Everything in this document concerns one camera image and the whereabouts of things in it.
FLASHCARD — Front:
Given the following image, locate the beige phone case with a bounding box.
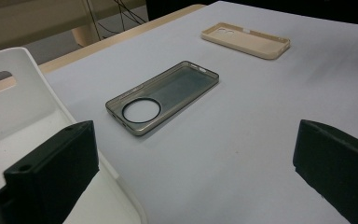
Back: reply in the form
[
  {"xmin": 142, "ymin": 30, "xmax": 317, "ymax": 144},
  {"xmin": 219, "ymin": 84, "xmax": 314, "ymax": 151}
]
[{"xmin": 200, "ymin": 21, "xmax": 292, "ymax": 61}]

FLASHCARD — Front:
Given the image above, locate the black cable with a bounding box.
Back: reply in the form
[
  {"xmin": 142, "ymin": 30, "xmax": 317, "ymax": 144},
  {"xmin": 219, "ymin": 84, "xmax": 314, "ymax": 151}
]
[
  {"xmin": 113, "ymin": 0, "xmax": 147, "ymax": 25},
  {"xmin": 86, "ymin": 0, "xmax": 103, "ymax": 42}
]

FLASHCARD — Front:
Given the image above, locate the white plastic bin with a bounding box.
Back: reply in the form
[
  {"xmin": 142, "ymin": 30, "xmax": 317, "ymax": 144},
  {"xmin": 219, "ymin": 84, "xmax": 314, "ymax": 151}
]
[{"xmin": 0, "ymin": 46, "xmax": 148, "ymax": 224}]

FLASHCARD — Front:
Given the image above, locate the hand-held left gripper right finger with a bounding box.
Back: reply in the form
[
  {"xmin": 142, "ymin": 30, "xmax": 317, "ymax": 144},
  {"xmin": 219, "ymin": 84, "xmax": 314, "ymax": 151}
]
[{"xmin": 293, "ymin": 119, "xmax": 358, "ymax": 224}]

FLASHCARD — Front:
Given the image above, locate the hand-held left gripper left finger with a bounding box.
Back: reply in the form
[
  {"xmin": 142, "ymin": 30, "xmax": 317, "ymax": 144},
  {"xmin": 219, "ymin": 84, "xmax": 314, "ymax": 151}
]
[{"xmin": 0, "ymin": 120, "xmax": 100, "ymax": 224}]

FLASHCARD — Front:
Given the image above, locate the grey transparent phone case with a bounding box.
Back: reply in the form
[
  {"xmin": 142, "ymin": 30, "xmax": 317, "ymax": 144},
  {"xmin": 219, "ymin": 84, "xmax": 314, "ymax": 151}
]
[{"xmin": 104, "ymin": 60, "xmax": 220, "ymax": 137}]

